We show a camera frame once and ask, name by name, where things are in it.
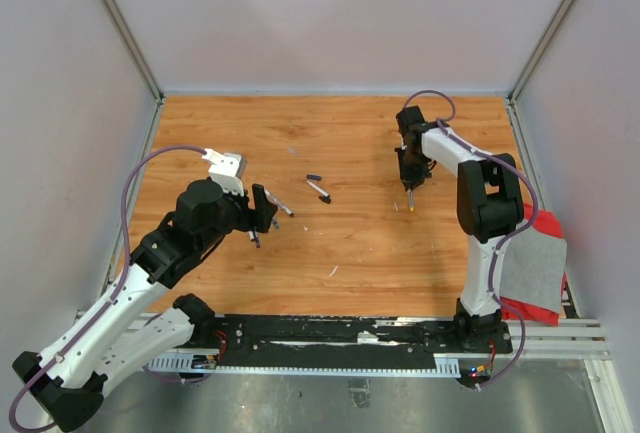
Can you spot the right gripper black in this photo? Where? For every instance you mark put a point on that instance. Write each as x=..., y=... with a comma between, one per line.
x=412, y=180

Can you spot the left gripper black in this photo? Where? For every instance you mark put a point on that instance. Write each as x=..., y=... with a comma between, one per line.
x=258, y=219

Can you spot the white marker yellow end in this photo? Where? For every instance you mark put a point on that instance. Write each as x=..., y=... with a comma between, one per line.
x=411, y=200

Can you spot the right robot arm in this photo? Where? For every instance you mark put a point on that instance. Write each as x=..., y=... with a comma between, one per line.
x=489, y=208

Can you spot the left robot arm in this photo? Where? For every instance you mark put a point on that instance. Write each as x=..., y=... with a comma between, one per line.
x=115, y=298

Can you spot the white pen with lettering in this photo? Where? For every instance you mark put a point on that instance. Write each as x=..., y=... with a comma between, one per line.
x=279, y=203

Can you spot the white pen black end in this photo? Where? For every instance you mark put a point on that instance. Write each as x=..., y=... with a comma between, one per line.
x=318, y=189

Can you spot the red and grey cloth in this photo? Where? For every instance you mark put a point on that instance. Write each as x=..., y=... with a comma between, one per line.
x=533, y=274

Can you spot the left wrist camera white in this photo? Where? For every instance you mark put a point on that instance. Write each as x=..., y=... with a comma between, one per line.
x=226, y=169

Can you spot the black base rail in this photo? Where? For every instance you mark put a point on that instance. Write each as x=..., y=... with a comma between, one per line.
x=345, y=342

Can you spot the aluminium frame rail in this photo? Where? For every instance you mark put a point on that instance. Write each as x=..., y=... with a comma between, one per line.
x=572, y=339

